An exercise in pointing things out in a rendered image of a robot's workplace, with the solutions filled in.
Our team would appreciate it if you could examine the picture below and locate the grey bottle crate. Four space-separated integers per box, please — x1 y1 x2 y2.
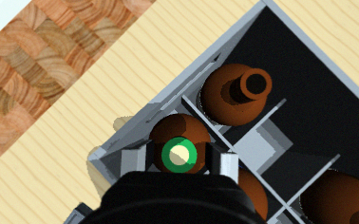
87 0 359 224

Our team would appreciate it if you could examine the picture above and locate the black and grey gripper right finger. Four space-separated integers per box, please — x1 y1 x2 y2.
205 142 238 183

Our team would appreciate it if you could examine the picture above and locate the grey rectangular tray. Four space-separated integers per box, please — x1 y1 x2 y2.
63 202 94 224

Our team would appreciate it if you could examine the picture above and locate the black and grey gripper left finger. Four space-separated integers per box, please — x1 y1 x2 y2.
120 140 155 178

